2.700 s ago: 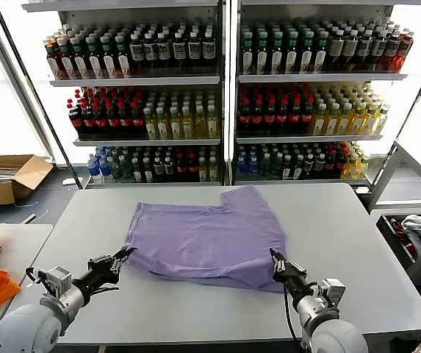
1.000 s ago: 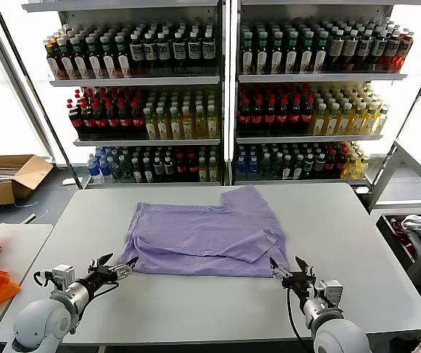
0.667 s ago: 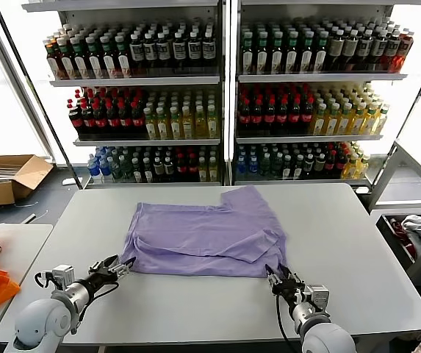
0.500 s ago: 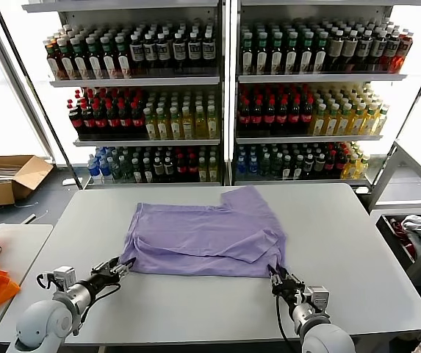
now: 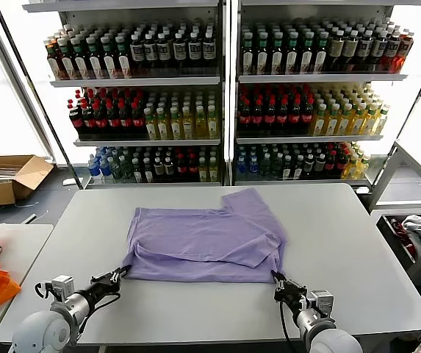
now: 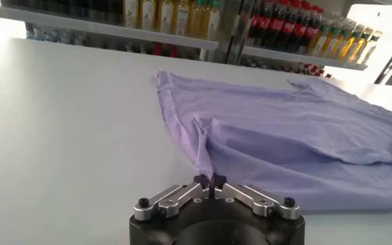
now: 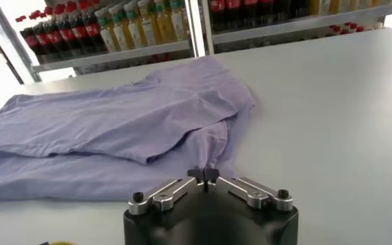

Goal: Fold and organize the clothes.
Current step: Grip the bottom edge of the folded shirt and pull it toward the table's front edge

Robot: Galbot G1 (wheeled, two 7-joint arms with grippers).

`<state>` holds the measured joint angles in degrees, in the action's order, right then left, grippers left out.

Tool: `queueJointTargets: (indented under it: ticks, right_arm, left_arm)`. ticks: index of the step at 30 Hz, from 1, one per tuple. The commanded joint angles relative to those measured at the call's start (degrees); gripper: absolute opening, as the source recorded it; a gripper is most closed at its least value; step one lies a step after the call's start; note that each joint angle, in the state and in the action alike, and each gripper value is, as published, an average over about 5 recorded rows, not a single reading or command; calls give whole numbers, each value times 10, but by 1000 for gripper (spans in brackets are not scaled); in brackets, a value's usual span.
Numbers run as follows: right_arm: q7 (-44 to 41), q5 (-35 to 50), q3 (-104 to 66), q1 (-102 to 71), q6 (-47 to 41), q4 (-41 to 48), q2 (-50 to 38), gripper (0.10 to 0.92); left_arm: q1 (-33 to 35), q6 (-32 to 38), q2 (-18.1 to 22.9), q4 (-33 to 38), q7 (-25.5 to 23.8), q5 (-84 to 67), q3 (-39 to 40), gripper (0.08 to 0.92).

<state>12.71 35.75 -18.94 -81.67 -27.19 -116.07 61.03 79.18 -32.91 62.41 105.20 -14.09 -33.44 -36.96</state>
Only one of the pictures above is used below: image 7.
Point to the purple t-shirt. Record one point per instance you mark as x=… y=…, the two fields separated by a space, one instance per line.
x=99 y=126

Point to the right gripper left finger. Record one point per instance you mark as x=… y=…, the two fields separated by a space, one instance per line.
x=169 y=191

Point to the red cap cola bottle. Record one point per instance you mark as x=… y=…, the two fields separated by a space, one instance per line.
x=31 y=41
x=67 y=34
x=80 y=32
x=92 y=30
x=42 y=39
x=55 y=36

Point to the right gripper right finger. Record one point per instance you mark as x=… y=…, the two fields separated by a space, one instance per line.
x=249 y=191

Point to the grey metal shelving unit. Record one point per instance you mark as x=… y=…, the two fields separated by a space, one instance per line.
x=116 y=56
x=299 y=24

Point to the dark slanted pole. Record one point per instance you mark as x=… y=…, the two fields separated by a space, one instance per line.
x=2 y=50

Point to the yellow juice bottle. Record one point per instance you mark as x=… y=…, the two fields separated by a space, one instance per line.
x=107 y=36
x=165 y=23
x=135 y=30
x=149 y=28
x=120 y=33
x=179 y=20

